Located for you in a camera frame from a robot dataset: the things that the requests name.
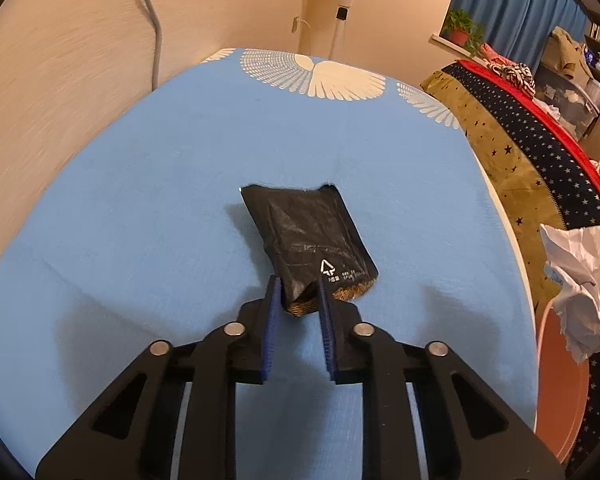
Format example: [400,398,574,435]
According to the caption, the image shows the blue printed mat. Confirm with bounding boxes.
[0,47,538,480]

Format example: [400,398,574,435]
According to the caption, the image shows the khaki jacket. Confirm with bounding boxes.
[550,26,595,78]

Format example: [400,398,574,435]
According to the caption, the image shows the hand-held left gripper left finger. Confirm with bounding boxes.
[35,275,283,480]

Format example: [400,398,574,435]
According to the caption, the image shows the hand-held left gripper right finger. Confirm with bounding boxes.
[316,277,566,480]

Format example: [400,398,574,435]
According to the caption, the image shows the pink plastic basin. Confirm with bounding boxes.
[535,302,592,465]

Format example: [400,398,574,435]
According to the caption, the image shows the black snack packet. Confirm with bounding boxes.
[240,183,380,320]

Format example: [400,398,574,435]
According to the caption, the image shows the yellow star bedsheet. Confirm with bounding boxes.
[420,70,576,311]

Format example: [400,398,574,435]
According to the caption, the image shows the large clear storage box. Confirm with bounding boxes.
[532,62,600,136]

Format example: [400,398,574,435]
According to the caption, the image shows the pink folded clothes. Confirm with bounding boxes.
[480,42,511,68]

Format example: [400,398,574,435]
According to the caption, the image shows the grey wall cable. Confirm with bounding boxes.
[130,0,162,92]

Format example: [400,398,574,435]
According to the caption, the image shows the bed with starry blanket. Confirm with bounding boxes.
[442,62,600,466]

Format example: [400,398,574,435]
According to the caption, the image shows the black white striped cloth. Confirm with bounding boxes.
[490,61,537,97]

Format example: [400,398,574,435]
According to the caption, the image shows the white paper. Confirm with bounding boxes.
[539,222,600,365]

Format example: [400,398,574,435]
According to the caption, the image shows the blue curtain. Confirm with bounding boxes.
[452,0,593,61]

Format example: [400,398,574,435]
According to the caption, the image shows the red blanket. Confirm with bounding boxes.
[455,58,600,221]

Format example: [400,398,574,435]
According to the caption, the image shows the potted green plant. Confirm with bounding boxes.
[441,8,486,56]

